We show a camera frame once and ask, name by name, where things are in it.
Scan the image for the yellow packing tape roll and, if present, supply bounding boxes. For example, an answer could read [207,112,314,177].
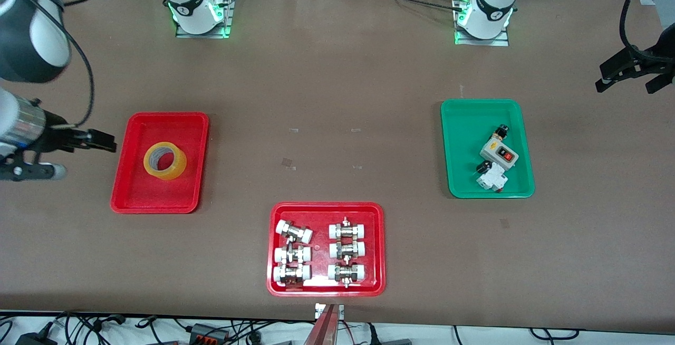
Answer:
[143,141,187,181]

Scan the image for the red plastic tray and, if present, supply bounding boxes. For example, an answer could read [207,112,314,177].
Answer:
[110,112,210,214]
[266,202,386,298]

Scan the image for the green plastic tray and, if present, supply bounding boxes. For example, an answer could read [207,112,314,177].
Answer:
[441,99,536,199]

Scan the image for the white circuit breaker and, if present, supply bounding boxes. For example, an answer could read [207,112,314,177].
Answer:
[476,167,508,193]

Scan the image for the black power adapter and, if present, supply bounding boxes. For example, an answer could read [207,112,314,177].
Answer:
[16,331,59,345]

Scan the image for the metal pipe fitting white caps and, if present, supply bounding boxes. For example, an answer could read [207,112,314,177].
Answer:
[276,219,313,244]
[327,262,367,289]
[329,217,367,240]
[274,245,312,265]
[329,239,366,260]
[273,264,312,286]

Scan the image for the black connector box orange tabs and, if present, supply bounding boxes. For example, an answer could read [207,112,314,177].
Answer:
[190,323,230,344]

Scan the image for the red metal bar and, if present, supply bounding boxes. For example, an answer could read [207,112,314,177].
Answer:
[303,304,338,345]

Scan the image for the black plug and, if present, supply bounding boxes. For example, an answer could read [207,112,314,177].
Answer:
[367,324,412,345]

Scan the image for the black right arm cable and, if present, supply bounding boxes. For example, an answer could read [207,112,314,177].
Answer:
[11,0,95,128]

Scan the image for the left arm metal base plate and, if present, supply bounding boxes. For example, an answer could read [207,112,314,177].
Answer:
[455,0,510,46]

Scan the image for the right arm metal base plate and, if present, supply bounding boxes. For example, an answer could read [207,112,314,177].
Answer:
[176,0,235,39]

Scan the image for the grey switch box red button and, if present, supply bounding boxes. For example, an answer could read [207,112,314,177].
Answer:
[479,135,519,169]

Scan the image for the black floor cable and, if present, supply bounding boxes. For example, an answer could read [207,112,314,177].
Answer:
[530,327,581,341]
[55,311,127,335]

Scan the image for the small aluminium bracket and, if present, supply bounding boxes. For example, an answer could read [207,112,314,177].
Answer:
[315,303,344,320]

